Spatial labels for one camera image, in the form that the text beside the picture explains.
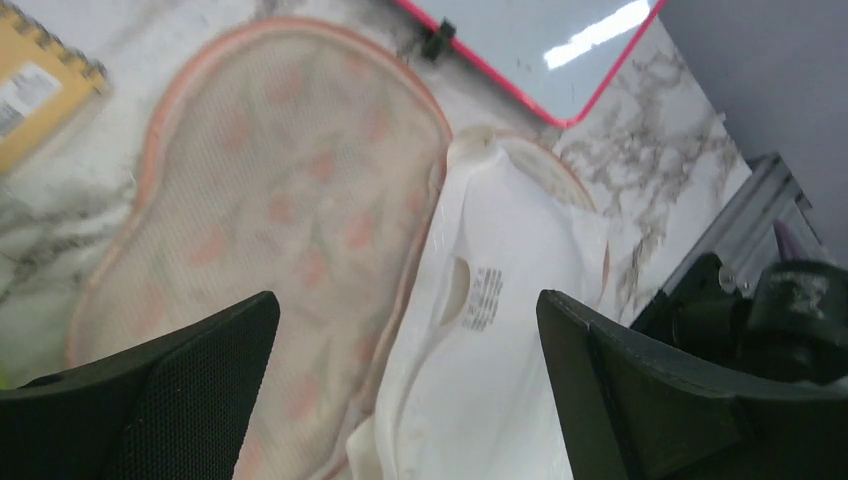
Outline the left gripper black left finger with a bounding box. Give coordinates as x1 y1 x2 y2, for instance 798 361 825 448
1 291 280 479

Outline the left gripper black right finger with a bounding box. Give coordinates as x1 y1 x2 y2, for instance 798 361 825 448
536 290 847 479

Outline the white bra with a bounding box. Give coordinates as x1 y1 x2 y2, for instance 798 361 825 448
346 126 609 479

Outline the peach floral mesh laundry bag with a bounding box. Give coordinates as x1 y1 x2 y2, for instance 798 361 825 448
66 16 611 480

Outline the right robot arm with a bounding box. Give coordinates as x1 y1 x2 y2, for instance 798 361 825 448
631 253 847 385

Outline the yellow spiral notebook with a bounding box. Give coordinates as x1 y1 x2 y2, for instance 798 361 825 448
1 1 109 174

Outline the pink framed whiteboard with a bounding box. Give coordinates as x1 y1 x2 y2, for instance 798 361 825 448
400 0 664 128

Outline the black whiteboard clip lower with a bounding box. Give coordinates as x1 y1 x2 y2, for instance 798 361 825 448
420 19 456 62

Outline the aluminium table frame rail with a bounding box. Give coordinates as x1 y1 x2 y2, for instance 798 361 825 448
662 153 835 297

